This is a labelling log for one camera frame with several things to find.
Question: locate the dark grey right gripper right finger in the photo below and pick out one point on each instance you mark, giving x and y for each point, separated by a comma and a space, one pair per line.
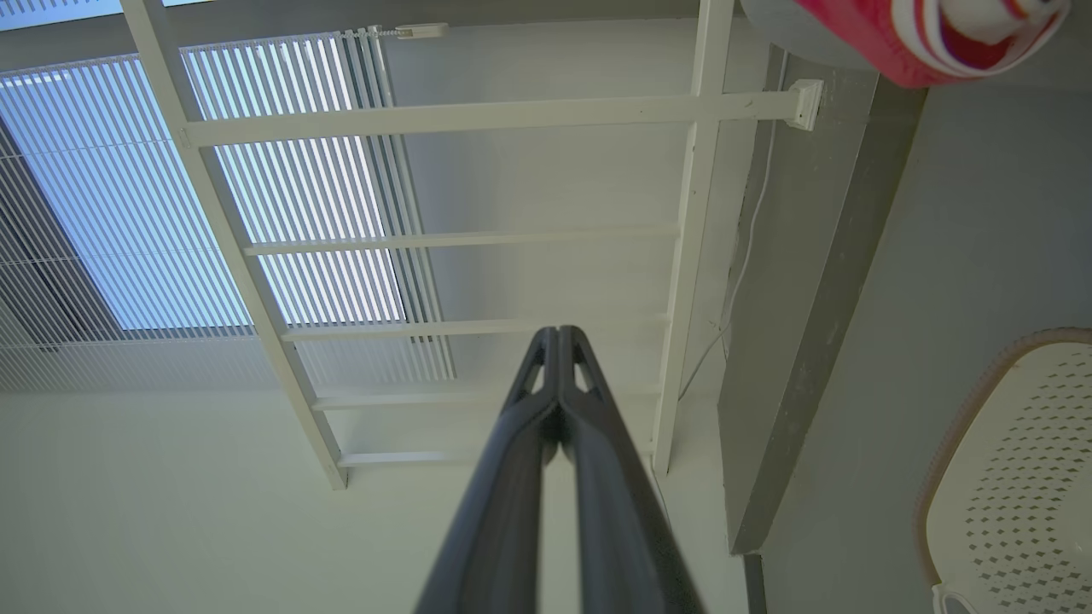
618, 529

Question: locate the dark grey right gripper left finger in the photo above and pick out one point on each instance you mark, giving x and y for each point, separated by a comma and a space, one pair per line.
499, 512

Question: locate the red basketball jersey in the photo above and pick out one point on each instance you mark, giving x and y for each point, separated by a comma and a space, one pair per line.
879, 34

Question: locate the grey fabric sofa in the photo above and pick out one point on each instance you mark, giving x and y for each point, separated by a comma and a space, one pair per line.
785, 34

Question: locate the white metal railing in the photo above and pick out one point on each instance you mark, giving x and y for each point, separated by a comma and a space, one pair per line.
478, 113

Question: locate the white perforated laundry basket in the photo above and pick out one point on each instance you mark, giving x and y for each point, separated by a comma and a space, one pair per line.
1024, 477

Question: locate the white vertical window blinds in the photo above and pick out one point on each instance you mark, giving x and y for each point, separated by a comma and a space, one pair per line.
102, 213

